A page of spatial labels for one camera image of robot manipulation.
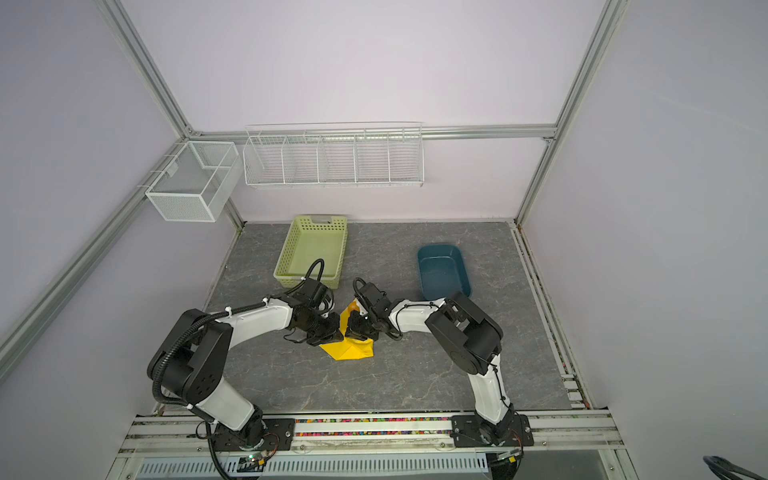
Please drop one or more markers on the white wire shelf rack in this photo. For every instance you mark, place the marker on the white wire shelf rack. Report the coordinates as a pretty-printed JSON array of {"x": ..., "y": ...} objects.
[{"x": 334, "y": 154}]

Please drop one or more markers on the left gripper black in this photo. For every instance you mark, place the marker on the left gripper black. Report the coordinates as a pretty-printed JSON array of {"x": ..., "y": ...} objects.
[{"x": 332, "y": 334}]

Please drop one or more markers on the green perforated plastic basket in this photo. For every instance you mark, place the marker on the green perforated plastic basket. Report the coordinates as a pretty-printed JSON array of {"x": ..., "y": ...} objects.
[{"x": 310, "y": 238}]

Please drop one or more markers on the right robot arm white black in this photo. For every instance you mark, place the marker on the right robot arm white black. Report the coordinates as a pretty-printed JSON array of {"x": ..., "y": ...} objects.
[{"x": 473, "y": 342}]

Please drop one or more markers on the white mesh wall basket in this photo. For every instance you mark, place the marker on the white mesh wall basket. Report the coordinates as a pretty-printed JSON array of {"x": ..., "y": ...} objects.
[{"x": 197, "y": 182}]

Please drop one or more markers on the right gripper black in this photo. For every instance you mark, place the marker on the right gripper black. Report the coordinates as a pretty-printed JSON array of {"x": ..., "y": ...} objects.
[{"x": 353, "y": 328}]

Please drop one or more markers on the yellow paper napkin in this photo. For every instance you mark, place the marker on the yellow paper napkin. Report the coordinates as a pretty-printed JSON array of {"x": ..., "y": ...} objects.
[{"x": 348, "y": 348}]

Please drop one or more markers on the dark teal plastic bin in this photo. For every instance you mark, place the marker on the dark teal plastic bin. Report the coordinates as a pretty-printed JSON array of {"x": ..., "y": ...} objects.
[{"x": 442, "y": 271}]

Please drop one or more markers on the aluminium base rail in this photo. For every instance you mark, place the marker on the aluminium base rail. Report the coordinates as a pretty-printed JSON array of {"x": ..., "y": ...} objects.
[{"x": 362, "y": 445}]

